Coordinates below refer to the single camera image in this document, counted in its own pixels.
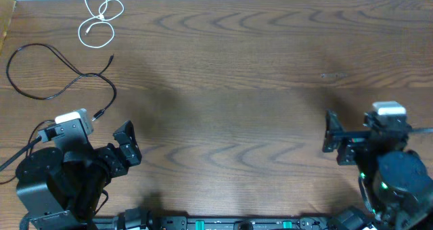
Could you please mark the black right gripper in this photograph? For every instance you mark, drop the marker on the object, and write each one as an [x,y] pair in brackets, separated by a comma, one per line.
[351,141]

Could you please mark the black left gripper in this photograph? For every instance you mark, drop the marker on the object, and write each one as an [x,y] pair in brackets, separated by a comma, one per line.
[113,159]

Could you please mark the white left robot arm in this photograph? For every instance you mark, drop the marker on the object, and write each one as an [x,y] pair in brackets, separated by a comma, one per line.
[62,177]

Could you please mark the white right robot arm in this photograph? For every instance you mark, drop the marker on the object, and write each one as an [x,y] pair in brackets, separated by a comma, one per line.
[394,183]

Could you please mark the cardboard side panel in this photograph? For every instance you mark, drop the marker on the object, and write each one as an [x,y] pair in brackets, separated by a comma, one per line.
[7,8]

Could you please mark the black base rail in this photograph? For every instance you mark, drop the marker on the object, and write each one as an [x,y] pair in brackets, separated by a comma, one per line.
[203,223]

